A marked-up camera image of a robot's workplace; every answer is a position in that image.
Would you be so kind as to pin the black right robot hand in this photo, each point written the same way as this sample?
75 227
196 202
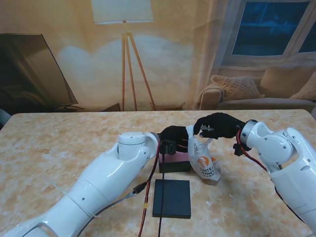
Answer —
222 126

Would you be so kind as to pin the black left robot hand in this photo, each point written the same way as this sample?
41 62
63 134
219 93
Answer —
176 134

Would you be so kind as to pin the white plastic bag orange logo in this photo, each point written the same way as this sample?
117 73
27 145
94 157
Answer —
205 165

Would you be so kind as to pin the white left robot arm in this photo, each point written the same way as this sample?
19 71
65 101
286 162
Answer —
98 182

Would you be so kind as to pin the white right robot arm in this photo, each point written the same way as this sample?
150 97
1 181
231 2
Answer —
288 160

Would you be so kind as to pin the black gift box pink inside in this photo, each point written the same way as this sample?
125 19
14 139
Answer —
175 168

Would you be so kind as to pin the black gift box lid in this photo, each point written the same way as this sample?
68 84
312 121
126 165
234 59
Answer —
175 198

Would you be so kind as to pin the beige knitted cushion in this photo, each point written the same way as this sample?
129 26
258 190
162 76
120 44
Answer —
237 86
306 92

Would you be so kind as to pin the beige sofa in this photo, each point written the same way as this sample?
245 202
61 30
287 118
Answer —
259 103

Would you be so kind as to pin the plain tan cushion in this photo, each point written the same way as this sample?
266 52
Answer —
281 81

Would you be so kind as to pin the white framed window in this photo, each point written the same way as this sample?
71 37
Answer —
266 27

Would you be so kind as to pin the white shade tripod floor lamp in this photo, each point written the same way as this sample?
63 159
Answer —
122 12

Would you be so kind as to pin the dark flat television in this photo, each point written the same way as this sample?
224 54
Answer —
24 74

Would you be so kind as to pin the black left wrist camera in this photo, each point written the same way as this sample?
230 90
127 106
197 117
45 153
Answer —
169 147

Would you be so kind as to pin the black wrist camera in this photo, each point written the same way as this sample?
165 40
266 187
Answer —
169 147
240 150

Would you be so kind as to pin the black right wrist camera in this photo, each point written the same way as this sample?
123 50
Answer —
240 150

